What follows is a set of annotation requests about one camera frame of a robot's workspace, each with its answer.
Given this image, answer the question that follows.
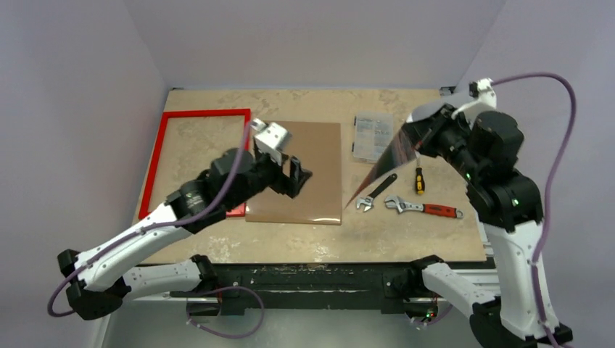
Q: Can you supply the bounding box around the brown frame backing board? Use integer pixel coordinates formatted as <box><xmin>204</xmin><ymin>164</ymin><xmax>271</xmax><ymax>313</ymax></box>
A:
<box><xmin>245</xmin><ymin>121</ymin><xmax>342</xmax><ymax>225</ymax></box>

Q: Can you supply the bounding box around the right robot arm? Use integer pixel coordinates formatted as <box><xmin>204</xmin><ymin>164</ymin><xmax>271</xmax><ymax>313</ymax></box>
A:
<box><xmin>403</xmin><ymin>103</ymin><xmax>573</xmax><ymax>347</ymax></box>

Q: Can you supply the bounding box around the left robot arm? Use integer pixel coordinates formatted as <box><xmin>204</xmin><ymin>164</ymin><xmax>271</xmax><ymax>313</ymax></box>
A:
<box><xmin>57</xmin><ymin>148</ymin><xmax>313</xmax><ymax>320</ymax></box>

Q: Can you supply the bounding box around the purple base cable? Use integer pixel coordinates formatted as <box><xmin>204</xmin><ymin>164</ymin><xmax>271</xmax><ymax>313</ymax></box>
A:
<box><xmin>186</xmin><ymin>287</ymin><xmax>265</xmax><ymax>340</ymax></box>

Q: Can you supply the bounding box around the black yellow screwdriver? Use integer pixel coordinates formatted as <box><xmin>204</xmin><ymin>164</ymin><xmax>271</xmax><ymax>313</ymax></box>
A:
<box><xmin>415</xmin><ymin>158</ymin><xmax>426</xmax><ymax>195</ymax></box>

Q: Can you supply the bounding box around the clear plastic screw box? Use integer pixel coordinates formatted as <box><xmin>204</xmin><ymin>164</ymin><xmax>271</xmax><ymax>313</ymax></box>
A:
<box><xmin>352</xmin><ymin>112</ymin><xmax>395</xmax><ymax>163</ymax></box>

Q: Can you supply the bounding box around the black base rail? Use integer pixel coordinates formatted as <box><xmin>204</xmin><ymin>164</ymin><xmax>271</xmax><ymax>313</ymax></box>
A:
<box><xmin>170</xmin><ymin>262</ymin><xmax>450</xmax><ymax>321</ymax></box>

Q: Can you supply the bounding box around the black handle adjustable wrench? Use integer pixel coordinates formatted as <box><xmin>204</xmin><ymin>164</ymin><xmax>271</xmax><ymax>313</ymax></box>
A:
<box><xmin>355</xmin><ymin>173</ymin><xmax>397</xmax><ymax>212</ymax></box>

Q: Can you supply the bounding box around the red picture frame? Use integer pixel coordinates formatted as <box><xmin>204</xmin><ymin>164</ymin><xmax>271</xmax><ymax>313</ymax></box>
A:
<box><xmin>133</xmin><ymin>108</ymin><xmax>252</xmax><ymax>222</ymax></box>

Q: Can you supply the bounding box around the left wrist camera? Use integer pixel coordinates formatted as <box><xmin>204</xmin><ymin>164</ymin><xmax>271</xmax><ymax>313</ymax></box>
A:
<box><xmin>250</xmin><ymin>118</ymin><xmax>292</xmax><ymax>166</ymax></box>

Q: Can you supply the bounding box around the red sunset photo print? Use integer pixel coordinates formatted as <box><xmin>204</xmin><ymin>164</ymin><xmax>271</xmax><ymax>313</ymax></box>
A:
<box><xmin>345</xmin><ymin>92</ymin><xmax>476</xmax><ymax>207</ymax></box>

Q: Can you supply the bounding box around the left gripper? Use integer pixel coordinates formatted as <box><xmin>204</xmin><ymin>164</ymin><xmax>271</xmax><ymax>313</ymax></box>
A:
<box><xmin>227</xmin><ymin>147</ymin><xmax>311</xmax><ymax>211</ymax></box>

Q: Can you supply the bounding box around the red handle adjustable wrench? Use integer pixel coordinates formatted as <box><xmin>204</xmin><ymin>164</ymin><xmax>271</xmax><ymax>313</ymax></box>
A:
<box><xmin>384</xmin><ymin>195</ymin><xmax>464</xmax><ymax>219</ymax></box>

